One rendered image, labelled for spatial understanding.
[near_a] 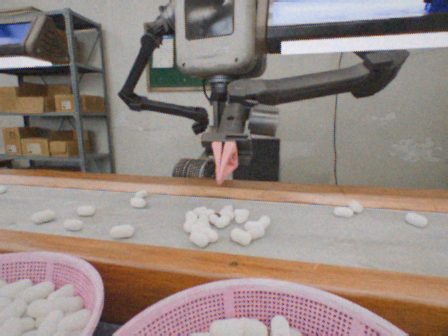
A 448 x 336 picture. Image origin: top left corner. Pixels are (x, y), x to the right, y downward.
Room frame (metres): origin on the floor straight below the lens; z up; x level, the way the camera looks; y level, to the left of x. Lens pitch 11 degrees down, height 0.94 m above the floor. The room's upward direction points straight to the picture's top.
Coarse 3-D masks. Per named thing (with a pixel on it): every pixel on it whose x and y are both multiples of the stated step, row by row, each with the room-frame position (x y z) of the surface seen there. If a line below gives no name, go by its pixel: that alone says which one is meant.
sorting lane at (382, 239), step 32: (32, 192) 0.70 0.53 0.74; (64, 192) 0.70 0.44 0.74; (96, 192) 0.70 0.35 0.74; (0, 224) 0.48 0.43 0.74; (32, 224) 0.48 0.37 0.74; (96, 224) 0.48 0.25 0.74; (128, 224) 0.48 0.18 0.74; (160, 224) 0.48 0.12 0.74; (288, 224) 0.48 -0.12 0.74; (320, 224) 0.48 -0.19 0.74; (352, 224) 0.48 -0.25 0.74; (384, 224) 0.48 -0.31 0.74; (288, 256) 0.36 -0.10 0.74; (320, 256) 0.36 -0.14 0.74; (352, 256) 0.36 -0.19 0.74; (384, 256) 0.36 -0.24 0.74; (416, 256) 0.36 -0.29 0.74
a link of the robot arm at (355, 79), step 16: (368, 64) 0.69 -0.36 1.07; (384, 64) 0.69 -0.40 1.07; (240, 80) 0.67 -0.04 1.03; (256, 80) 0.66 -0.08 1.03; (272, 80) 0.68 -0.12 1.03; (288, 80) 0.68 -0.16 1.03; (304, 80) 0.68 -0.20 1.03; (320, 80) 0.68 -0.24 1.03; (336, 80) 0.68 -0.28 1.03; (352, 80) 0.69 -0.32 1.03; (368, 80) 0.70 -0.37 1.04; (256, 96) 0.64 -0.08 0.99; (272, 96) 0.65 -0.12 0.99; (288, 96) 0.66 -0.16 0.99; (304, 96) 0.68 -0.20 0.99; (320, 96) 0.70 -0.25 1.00; (368, 96) 0.75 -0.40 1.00
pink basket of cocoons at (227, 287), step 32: (192, 288) 0.24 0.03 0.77; (224, 288) 0.25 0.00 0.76; (256, 288) 0.25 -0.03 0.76; (288, 288) 0.25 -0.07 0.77; (160, 320) 0.21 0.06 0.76; (192, 320) 0.23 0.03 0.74; (288, 320) 0.24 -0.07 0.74; (320, 320) 0.23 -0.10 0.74; (352, 320) 0.21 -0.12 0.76; (384, 320) 0.20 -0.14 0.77
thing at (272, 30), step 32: (288, 0) 0.39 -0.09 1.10; (320, 0) 0.38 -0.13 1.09; (352, 0) 0.37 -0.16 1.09; (384, 0) 0.36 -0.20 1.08; (416, 0) 0.35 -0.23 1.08; (256, 32) 0.37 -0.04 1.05; (288, 32) 0.36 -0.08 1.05; (320, 32) 0.35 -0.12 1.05; (352, 32) 0.34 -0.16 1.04; (384, 32) 0.34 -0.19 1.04; (416, 32) 0.33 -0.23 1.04
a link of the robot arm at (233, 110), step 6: (228, 108) 0.60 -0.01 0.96; (234, 108) 0.60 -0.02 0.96; (240, 108) 0.60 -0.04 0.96; (246, 108) 0.62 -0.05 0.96; (252, 108) 0.61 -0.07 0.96; (228, 114) 0.58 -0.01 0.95; (234, 114) 0.58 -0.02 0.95; (240, 114) 0.59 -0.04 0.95; (246, 114) 0.61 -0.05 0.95; (240, 120) 0.58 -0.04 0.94; (246, 120) 0.61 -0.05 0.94
